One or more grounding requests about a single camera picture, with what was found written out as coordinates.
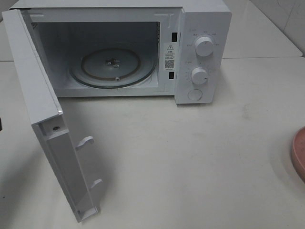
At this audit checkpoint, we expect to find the white microwave oven body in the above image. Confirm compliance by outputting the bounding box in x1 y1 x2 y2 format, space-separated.
9 0 232 104

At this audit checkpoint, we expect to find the white warning label sticker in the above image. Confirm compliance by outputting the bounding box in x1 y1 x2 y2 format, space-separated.
163 42 177 70

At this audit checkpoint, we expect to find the white microwave knob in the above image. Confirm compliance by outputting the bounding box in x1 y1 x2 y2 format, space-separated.
191 67 209 85
194 35 215 57

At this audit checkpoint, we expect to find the pink round plate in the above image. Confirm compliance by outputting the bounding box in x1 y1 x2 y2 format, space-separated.
290 127 305 182

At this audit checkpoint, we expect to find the white microwave door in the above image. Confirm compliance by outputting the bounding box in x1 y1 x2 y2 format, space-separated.
2 9 101 222

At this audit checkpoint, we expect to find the glass microwave turntable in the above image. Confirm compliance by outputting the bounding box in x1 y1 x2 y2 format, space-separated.
69 42 158 89

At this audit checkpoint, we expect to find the round white door button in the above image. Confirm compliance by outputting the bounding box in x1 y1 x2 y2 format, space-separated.
188 89 203 101

